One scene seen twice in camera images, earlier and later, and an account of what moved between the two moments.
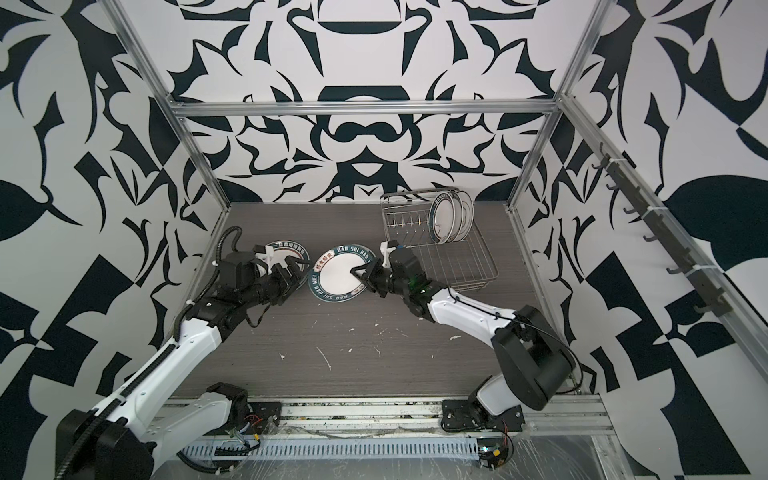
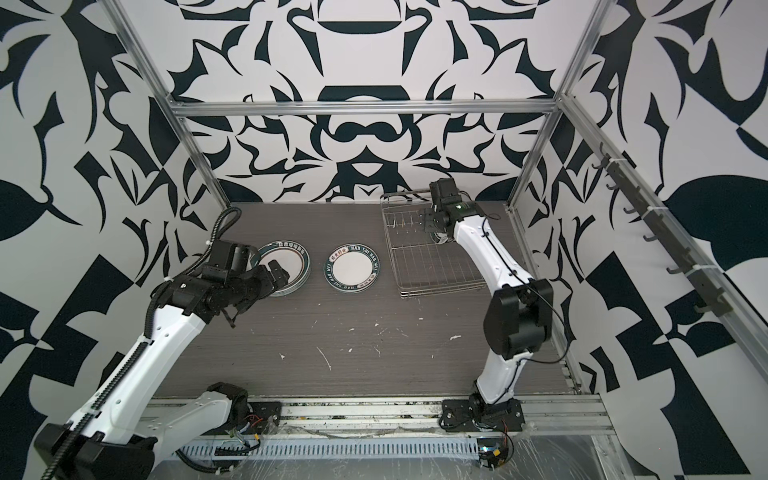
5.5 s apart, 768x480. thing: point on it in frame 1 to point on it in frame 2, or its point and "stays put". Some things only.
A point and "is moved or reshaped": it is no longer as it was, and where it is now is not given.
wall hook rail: x=714 y=297 stays put
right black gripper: x=375 y=269 to x=429 y=220
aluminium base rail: x=558 y=417 stays put
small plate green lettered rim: x=331 y=279 is moved or reshaped
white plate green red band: x=288 y=248 stays put
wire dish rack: x=461 y=265 stays put
